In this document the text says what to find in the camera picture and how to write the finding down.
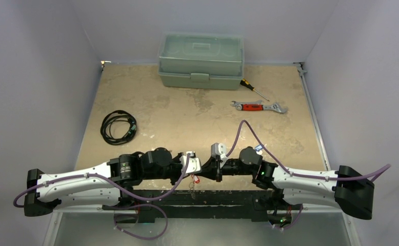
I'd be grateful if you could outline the silver metal key holder plate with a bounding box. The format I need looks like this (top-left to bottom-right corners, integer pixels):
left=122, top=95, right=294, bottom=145
left=189, top=180, right=196, bottom=200

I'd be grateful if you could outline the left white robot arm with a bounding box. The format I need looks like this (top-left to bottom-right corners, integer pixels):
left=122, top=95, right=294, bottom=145
left=21, top=148, right=197, bottom=217

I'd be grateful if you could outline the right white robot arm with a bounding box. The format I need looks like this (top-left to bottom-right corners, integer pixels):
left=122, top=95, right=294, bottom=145
left=199, top=147, right=374, bottom=220

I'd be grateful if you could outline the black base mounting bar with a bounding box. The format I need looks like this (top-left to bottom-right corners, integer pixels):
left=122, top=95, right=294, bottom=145
left=102, top=190, right=301, bottom=224

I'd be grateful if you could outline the silver open-end wrench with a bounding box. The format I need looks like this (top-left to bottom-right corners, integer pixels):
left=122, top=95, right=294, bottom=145
left=230, top=100, right=263, bottom=110

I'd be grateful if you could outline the black yellow screwdriver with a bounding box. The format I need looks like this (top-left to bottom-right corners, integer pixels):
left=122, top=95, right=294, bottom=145
left=240, top=78, right=270, bottom=101

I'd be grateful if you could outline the green plastic toolbox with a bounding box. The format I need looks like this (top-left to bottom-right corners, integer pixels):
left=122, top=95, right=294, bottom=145
left=158, top=33, right=245, bottom=90

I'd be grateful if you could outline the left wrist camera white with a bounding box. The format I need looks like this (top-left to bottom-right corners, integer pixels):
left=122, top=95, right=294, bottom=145
left=179, top=151, right=202, bottom=176

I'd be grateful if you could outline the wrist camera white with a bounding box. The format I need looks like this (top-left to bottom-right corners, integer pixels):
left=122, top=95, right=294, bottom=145
left=211, top=142, right=228, bottom=160
left=179, top=151, right=202, bottom=176

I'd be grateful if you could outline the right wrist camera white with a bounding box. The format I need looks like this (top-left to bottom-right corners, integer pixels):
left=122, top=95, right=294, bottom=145
left=211, top=142, right=228, bottom=160

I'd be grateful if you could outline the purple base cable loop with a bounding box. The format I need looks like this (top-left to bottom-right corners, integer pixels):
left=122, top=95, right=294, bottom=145
left=113, top=203, right=169, bottom=241

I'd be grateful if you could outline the coiled black cable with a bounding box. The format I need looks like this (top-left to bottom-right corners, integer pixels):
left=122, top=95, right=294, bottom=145
left=99, top=110, right=137, bottom=146

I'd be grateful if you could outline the red handled adjustable wrench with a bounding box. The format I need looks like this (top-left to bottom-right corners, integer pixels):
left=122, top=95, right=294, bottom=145
left=235, top=103, right=287, bottom=114

